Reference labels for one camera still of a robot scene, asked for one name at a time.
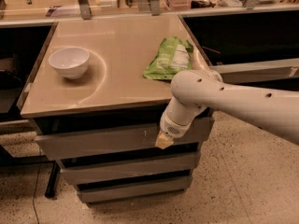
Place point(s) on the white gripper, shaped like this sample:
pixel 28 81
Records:
pixel 172 127

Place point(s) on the grey top drawer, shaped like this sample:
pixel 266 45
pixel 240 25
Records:
pixel 61 146

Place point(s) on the grey drawer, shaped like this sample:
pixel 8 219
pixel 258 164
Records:
pixel 135 190
pixel 61 146
pixel 128 169

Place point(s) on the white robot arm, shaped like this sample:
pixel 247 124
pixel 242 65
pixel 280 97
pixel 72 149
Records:
pixel 274 111

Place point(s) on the grey drawer cabinet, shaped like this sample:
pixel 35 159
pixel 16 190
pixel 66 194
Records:
pixel 112 93

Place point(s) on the grey bottom drawer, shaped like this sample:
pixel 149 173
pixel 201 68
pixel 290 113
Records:
pixel 135 190

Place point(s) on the grey middle drawer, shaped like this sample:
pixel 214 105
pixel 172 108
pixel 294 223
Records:
pixel 128 169

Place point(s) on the green snack bag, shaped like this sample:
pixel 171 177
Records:
pixel 173 56

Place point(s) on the white bowl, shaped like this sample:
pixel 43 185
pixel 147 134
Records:
pixel 71 62

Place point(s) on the grey metal rail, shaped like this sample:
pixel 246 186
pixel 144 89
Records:
pixel 259 71

